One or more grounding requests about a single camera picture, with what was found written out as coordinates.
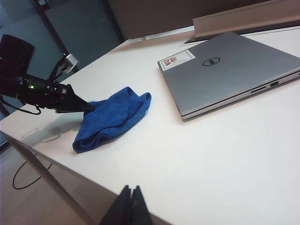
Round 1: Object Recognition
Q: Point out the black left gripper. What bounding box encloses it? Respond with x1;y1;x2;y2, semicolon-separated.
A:
16;75;96;114

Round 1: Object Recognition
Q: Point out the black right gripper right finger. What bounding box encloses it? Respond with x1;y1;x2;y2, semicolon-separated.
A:
131;185;154;225

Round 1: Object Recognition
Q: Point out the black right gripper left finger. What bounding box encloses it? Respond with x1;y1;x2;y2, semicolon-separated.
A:
100;185;132;225

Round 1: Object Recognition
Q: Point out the blue microfiber rag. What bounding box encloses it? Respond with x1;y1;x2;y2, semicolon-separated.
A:
72;86;152;155

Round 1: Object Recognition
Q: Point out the silver closed laptop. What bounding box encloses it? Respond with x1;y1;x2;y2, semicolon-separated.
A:
157;31;300;122

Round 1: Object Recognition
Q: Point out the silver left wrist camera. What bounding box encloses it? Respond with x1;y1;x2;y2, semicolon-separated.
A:
49;53;79;82

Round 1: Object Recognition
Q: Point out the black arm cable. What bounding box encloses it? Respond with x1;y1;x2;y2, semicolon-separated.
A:
0;95;42;115

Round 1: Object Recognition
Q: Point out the black floor cable loop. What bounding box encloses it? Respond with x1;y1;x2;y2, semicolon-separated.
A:
12;153;53;190

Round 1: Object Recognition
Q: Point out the white divider bracket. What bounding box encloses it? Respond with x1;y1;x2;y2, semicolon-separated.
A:
145;34;166;41

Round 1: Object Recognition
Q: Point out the beige cable tray flap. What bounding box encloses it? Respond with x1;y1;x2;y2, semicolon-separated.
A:
192;6;300;42

